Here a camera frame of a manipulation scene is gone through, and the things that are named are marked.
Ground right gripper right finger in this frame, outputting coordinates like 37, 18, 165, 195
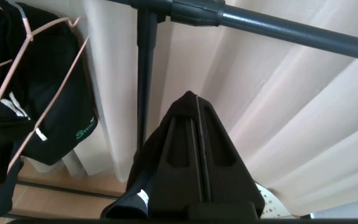
196, 95, 266, 219

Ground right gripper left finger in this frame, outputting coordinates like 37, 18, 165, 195
149, 116, 204, 219

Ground black garment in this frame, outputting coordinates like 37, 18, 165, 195
100, 90, 199, 219

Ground black shorts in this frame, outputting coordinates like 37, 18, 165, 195
0, 0, 99, 166

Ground white laundry basket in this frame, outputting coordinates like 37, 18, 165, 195
255, 182, 295, 219

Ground black clothes rack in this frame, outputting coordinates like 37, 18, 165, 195
2, 0, 358, 218

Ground white curtain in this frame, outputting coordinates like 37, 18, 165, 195
7, 0, 358, 216

